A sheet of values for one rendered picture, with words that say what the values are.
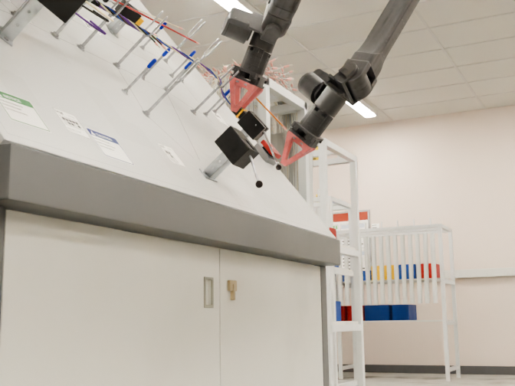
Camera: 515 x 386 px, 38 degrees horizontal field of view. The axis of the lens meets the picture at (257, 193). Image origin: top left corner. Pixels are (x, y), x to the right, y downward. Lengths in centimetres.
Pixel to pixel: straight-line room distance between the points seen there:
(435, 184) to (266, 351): 844
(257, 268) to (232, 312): 14
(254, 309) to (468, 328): 826
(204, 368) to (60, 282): 41
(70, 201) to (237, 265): 56
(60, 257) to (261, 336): 64
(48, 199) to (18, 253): 7
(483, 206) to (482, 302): 119
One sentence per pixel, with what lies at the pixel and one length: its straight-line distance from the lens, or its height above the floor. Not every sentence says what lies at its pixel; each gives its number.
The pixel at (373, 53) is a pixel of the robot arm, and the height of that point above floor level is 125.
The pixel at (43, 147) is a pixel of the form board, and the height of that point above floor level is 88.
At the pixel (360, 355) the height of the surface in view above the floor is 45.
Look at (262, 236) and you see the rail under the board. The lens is 145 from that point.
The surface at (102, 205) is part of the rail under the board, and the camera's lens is 100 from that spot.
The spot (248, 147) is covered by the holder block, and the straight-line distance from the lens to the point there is 134.
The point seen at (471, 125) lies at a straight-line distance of 996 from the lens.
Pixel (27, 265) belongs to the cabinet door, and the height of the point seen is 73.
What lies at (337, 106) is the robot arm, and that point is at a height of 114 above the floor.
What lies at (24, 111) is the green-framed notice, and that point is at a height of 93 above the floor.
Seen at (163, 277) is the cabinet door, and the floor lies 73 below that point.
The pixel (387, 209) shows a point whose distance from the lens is 1002.
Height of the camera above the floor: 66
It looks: 10 degrees up
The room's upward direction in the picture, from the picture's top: 1 degrees counter-clockwise
